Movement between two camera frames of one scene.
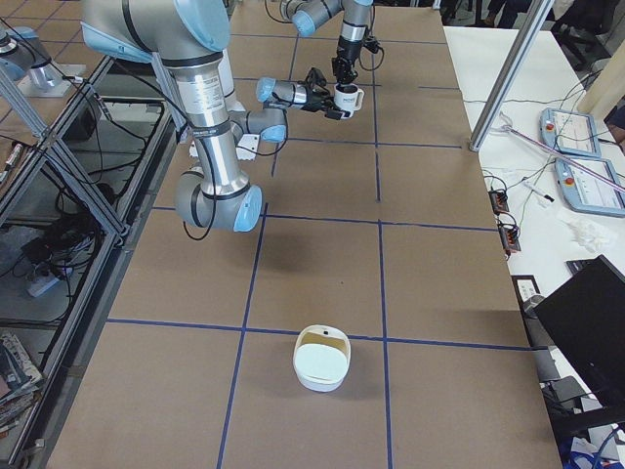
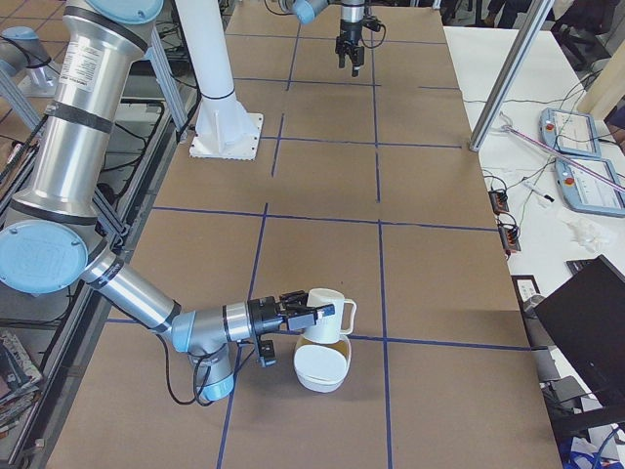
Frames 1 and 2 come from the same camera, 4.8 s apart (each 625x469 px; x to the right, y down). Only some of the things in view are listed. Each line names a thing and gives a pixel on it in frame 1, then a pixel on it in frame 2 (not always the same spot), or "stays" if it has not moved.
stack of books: x=20 y=381 stays
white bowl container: x=321 y=357 stays
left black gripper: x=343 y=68 to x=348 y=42
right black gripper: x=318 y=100 to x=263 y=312
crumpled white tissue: x=592 y=236 stays
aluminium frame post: x=530 y=29 stays
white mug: x=349 y=101 to x=328 y=327
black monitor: x=587 y=316 stays
